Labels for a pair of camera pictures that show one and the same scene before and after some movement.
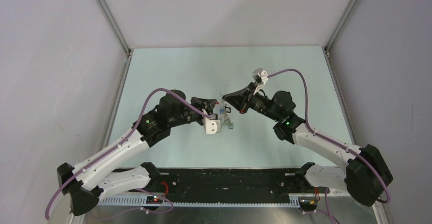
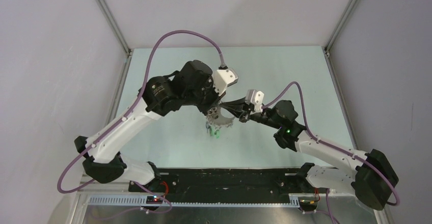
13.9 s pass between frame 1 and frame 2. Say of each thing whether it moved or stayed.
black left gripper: moved
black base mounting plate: stayed
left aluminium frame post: stayed
